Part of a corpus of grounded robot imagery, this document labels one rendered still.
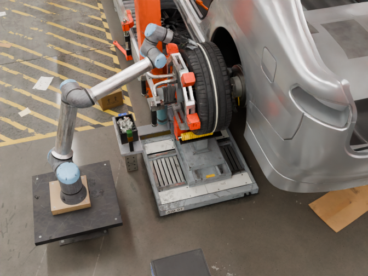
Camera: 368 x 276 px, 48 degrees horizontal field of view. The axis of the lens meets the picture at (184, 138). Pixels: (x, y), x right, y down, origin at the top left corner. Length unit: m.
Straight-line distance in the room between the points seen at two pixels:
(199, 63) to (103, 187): 1.18
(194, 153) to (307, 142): 1.43
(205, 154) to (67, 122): 1.21
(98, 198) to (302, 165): 1.53
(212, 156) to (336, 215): 1.09
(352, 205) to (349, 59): 1.17
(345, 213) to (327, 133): 1.53
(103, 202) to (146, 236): 0.43
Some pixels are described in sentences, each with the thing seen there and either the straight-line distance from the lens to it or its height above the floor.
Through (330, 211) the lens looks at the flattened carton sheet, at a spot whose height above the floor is 0.01.
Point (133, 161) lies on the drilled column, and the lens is 3.59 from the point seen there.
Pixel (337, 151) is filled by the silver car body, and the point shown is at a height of 1.24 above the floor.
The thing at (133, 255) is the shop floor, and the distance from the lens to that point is 3.22.
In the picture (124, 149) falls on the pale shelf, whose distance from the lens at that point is 3.23.
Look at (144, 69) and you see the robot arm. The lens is 2.68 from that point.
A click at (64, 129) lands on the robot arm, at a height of 0.86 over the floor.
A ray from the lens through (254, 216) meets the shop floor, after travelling 3.41.
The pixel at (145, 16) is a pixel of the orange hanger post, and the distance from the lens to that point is 3.09.
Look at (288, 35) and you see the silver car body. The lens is 2.20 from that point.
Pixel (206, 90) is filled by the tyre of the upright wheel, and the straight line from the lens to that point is 2.77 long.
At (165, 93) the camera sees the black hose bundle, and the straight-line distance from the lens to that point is 2.79.
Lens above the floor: 2.82
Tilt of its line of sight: 46 degrees down
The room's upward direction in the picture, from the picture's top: straight up
